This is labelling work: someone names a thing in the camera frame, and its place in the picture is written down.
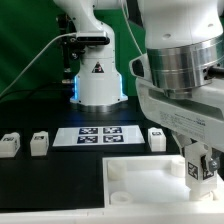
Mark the white square tabletop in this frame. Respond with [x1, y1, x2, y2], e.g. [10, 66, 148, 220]
[102, 155, 224, 212]

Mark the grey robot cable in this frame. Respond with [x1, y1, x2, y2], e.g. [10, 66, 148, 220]
[121, 0, 148, 56]

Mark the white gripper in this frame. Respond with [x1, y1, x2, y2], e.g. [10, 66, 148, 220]
[129, 54, 224, 172]

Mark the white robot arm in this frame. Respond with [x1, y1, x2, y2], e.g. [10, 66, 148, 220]
[53, 0, 224, 130]

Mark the black cable on table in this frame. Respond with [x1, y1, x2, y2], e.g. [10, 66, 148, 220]
[0, 83, 74, 103]

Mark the white sheet with tags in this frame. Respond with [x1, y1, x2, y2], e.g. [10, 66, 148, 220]
[53, 125, 144, 147]

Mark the white cable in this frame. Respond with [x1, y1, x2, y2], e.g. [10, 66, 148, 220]
[0, 32, 78, 99]

